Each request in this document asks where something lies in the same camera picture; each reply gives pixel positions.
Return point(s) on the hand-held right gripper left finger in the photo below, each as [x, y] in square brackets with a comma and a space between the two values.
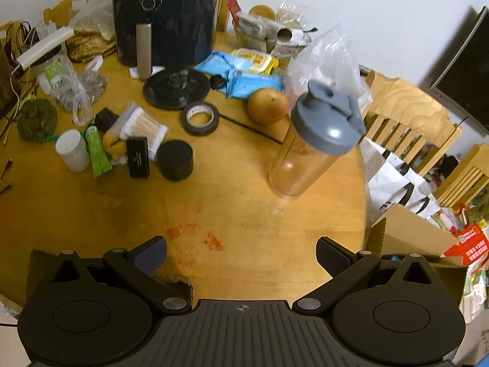
[149, 257]

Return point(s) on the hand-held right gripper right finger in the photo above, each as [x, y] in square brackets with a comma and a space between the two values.
[333, 257]

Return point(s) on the green tube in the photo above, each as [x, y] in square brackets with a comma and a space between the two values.
[97, 153]

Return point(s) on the cardboard box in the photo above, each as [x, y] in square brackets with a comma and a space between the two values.
[412, 233]

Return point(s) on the yellow wipes pack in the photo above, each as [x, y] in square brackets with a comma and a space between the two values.
[254, 59]

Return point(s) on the black tape roll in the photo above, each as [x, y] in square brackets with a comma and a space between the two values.
[191, 124]

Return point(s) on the green net bag of nuts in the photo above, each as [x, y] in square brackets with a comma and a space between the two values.
[36, 120]

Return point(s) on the white long plastic case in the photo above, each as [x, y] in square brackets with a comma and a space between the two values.
[46, 46]

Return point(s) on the brown crinkled paper bag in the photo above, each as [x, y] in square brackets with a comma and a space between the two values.
[89, 46]

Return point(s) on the small black knob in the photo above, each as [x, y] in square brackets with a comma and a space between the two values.
[217, 82]

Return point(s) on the small black box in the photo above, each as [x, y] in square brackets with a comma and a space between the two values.
[137, 156]

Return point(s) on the wall television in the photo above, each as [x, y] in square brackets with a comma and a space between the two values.
[464, 68]

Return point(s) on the pile of colourful packets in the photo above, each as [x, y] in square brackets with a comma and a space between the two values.
[475, 283]

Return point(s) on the yellow lumpy object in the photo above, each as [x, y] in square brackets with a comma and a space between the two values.
[112, 145]

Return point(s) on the white plastic bottle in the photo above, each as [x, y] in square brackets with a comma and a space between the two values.
[72, 151]

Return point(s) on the basket of wrapped packets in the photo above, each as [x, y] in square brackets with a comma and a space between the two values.
[267, 26]

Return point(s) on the white shopping bag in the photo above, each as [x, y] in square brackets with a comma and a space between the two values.
[393, 183]

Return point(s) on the white ribbon roll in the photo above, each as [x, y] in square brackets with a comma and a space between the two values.
[94, 63]

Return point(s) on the black round kettle base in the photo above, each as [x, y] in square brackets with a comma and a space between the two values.
[174, 88]

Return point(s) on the clear shaker bottle grey lid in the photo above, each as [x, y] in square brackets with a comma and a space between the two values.
[324, 122]

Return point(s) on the cotton swabs pack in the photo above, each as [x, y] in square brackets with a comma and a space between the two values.
[141, 122]

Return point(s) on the plastic bag of seeds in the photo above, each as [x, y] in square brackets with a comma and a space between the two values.
[82, 90]

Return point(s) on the dark blue air fryer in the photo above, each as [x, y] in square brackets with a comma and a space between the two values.
[179, 19]

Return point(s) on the round orange fruit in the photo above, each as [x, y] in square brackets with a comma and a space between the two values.
[267, 107]

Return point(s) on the wooden chair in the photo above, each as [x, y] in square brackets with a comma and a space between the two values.
[405, 114]
[464, 179]

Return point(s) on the black cylindrical cap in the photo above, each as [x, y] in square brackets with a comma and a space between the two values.
[175, 160]

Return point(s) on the crumpled clear plastic bag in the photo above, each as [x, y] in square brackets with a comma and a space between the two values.
[95, 7]

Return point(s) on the brown metal kettle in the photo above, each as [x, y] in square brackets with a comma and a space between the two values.
[5, 80]

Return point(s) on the white strip loop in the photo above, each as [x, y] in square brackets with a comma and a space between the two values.
[135, 72]

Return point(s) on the blue wet wipes pack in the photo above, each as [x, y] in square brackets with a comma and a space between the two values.
[252, 86]
[219, 63]

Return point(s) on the red printed carton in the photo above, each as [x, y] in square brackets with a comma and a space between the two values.
[470, 244]

